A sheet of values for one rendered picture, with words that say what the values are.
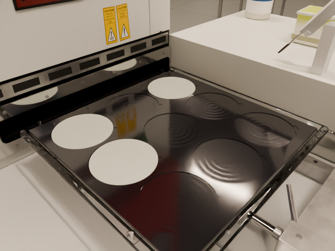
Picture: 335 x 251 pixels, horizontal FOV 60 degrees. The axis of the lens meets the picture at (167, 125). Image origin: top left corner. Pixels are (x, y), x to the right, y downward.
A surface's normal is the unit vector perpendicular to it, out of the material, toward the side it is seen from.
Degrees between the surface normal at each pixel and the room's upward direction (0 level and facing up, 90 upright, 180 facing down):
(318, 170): 90
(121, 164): 0
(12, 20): 90
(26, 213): 0
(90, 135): 0
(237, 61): 90
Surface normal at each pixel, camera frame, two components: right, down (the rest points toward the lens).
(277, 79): -0.70, 0.41
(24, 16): 0.72, 0.40
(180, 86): 0.00, -0.82
